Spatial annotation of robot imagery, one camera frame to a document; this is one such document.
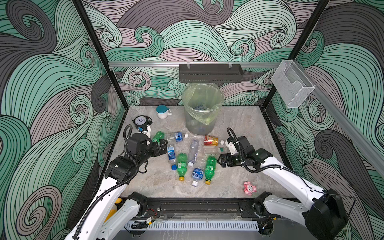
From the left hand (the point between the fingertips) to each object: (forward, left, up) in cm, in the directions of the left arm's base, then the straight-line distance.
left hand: (159, 141), depth 71 cm
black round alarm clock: (+30, +20, -22) cm, 43 cm away
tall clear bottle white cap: (+7, -18, -24) cm, 31 cm away
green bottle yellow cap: (-6, -27, -18) cm, 33 cm away
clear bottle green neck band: (+9, -31, -23) cm, 40 cm away
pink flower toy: (-15, -46, -20) cm, 53 cm away
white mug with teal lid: (+37, +6, -19) cm, 42 cm away
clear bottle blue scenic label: (+2, -4, -20) cm, 20 cm away
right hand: (-2, -34, -15) cm, 37 cm away
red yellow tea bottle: (+13, -28, -20) cm, 37 cm away
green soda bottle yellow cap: (-4, -11, -20) cm, 23 cm away
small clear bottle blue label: (-9, -19, -19) cm, 28 cm away
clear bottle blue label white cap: (+15, -7, -19) cm, 25 cm away
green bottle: (+18, +6, -22) cm, 29 cm away
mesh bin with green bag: (+40, -24, -11) cm, 47 cm away
